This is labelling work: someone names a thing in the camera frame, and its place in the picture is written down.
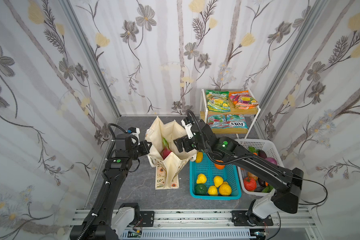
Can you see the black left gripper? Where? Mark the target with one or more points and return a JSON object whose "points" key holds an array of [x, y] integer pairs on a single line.
{"points": [[143, 147]]}

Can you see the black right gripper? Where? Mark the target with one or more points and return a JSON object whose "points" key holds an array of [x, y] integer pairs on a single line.
{"points": [[181, 143]]}

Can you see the pink dragon fruit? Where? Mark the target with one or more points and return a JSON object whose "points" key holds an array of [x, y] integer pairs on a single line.
{"points": [[166, 149]]}

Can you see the cream floral grocery tote bag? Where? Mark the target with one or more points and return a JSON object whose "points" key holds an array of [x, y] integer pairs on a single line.
{"points": [[167, 171]]}

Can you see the yellow lemon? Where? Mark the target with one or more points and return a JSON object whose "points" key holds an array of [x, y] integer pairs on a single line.
{"points": [[201, 179], [213, 191], [218, 181], [199, 157]]}

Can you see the orange fruit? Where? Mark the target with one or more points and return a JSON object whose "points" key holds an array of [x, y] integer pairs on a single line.
{"points": [[219, 165]]}

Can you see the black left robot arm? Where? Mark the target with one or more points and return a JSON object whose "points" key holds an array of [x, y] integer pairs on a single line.
{"points": [[108, 186]]}

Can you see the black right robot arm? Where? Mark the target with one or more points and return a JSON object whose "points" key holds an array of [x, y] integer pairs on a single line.
{"points": [[226, 151]]}

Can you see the green red candy bag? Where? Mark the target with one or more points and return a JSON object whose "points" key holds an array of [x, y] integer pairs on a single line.
{"points": [[217, 121]]}

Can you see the Fox's candy bag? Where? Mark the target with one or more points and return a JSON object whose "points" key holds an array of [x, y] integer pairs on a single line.
{"points": [[237, 121]]}

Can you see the green snack bag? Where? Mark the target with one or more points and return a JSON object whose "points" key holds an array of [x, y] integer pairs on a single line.
{"points": [[218, 101]]}

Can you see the orange snack bag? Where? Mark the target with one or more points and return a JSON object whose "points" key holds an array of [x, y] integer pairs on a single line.
{"points": [[243, 100]]}

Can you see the yellow lemon top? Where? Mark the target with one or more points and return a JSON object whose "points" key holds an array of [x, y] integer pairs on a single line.
{"points": [[199, 157]]}

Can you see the green avocado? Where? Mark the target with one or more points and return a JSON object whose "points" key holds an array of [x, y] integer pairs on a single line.
{"points": [[201, 189]]}

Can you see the teal plastic basket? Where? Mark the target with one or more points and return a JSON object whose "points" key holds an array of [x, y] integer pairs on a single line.
{"points": [[209, 181]]}

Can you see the white wooden two-tier shelf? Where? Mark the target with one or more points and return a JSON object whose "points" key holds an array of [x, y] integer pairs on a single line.
{"points": [[251, 116]]}

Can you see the large yellow citrus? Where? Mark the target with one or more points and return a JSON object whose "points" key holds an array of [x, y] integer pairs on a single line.
{"points": [[225, 189]]}

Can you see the purple eggplant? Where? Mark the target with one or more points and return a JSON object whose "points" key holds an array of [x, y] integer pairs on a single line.
{"points": [[262, 154]]}

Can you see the red tomato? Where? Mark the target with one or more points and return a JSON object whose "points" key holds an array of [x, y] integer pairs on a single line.
{"points": [[250, 184]]}

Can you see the white plastic basket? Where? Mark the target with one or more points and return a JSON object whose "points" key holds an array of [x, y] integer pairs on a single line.
{"points": [[278, 176]]}

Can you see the purple onion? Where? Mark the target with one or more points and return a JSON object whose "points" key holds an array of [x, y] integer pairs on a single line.
{"points": [[272, 160]]}

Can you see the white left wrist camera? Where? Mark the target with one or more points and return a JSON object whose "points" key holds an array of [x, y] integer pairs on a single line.
{"points": [[135, 132]]}

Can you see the aluminium mounting rail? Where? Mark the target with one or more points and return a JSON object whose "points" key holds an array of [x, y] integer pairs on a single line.
{"points": [[220, 225]]}

